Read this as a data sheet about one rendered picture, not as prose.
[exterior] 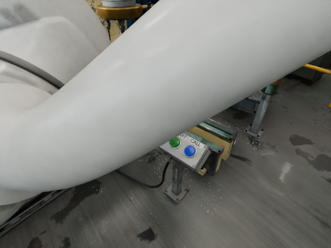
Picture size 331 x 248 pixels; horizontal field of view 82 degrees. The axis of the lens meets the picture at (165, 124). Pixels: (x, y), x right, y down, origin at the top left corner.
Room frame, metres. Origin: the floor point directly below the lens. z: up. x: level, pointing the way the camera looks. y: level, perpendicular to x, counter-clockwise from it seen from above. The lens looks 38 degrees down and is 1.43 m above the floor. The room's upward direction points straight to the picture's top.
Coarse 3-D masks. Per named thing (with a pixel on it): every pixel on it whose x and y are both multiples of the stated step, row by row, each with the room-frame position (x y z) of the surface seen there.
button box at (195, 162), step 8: (184, 136) 0.39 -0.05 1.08; (168, 144) 0.38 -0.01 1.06; (184, 144) 0.37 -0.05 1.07; (192, 144) 0.37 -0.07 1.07; (200, 144) 0.36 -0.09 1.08; (168, 152) 0.36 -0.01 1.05; (176, 152) 0.36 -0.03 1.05; (200, 152) 0.34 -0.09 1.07; (208, 152) 0.36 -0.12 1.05; (184, 160) 0.33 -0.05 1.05; (192, 160) 0.33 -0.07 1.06; (200, 160) 0.33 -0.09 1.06; (192, 168) 0.32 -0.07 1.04; (200, 168) 0.33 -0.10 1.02
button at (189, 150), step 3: (186, 147) 0.36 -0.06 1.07; (189, 147) 0.36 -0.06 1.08; (192, 147) 0.35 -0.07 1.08; (186, 150) 0.35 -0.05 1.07; (189, 150) 0.35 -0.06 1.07; (192, 150) 0.35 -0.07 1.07; (195, 150) 0.35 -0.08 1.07; (186, 153) 0.34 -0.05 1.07; (189, 153) 0.34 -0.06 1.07; (192, 153) 0.34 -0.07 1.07
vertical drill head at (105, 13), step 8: (104, 0) 0.85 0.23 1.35; (112, 0) 0.83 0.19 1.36; (120, 0) 0.83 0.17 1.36; (128, 0) 0.85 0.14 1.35; (104, 8) 0.81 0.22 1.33; (112, 8) 0.81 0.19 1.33; (120, 8) 0.81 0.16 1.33; (128, 8) 0.82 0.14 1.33; (136, 8) 0.84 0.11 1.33; (104, 16) 0.81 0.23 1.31; (112, 16) 0.80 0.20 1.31; (120, 16) 0.80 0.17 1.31; (128, 16) 0.81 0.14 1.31; (136, 16) 0.84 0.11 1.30; (120, 24) 0.82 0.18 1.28
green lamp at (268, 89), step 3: (267, 87) 0.72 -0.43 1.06; (270, 87) 0.71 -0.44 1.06; (273, 87) 0.71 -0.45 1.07; (276, 87) 0.71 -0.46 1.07; (264, 90) 0.73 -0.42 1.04; (267, 90) 0.72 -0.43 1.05; (270, 90) 0.71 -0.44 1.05; (273, 90) 0.71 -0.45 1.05; (276, 90) 0.71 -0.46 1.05; (270, 93) 0.71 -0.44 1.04; (273, 93) 0.71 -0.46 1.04
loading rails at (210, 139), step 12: (192, 132) 0.67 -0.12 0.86; (204, 132) 0.63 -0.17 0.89; (216, 132) 0.60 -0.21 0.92; (228, 132) 0.59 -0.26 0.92; (204, 144) 0.53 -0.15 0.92; (216, 144) 0.58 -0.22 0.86; (228, 144) 0.55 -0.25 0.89; (216, 156) 0.47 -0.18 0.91; (228, 156) 0.57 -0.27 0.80; (204, 168) 0.49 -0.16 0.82; (216, 168) 0.48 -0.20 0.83
